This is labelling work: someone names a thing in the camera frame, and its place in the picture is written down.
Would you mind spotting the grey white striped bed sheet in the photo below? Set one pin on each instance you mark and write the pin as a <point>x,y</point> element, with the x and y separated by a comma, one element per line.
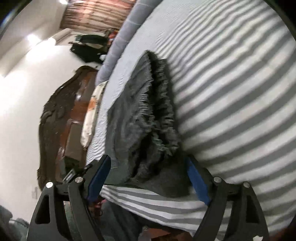
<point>232,66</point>

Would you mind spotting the floral cream pillow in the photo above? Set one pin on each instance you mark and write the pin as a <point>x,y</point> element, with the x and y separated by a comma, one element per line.
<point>91,115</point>

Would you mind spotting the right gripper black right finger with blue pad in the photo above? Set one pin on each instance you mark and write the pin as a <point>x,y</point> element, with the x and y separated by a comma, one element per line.
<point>246,222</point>

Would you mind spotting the dark clothes on rack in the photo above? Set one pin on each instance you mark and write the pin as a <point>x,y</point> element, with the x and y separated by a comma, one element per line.
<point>91,47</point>

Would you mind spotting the dark wooden headboard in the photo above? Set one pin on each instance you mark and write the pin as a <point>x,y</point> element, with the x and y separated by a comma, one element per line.
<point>61,125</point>

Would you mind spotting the black denim pants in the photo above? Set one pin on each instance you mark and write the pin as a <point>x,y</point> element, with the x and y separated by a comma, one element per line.
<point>142,138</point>

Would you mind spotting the grey rolled duvet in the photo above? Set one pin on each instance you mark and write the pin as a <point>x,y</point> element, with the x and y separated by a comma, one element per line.
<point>137,16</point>

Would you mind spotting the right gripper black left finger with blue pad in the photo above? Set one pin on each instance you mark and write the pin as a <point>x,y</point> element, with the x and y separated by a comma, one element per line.
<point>49,220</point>

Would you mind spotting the pink patterned curtain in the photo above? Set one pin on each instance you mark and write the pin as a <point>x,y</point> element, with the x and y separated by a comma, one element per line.
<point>96,16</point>

